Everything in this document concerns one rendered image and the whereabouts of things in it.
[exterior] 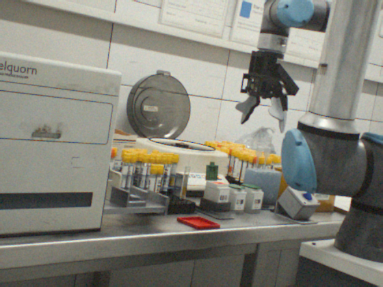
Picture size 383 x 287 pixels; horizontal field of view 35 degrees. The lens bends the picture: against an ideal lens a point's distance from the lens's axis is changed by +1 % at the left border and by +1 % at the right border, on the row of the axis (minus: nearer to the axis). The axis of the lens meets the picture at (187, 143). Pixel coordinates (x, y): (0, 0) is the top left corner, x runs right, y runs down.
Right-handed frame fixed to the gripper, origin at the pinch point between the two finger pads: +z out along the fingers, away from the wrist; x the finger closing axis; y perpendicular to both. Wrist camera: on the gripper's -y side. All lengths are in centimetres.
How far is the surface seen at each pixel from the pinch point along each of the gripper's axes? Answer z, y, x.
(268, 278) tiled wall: 68, -78, -56
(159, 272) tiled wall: 59, -15, -52
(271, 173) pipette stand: 11.4, -4.1, 2.1
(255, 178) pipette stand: 12.9, 1.7, 2.0
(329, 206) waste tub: 19.1, -25.1, 6.8
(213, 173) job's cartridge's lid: 11.5, 18.9, 4.4
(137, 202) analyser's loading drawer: 16, 47, 15
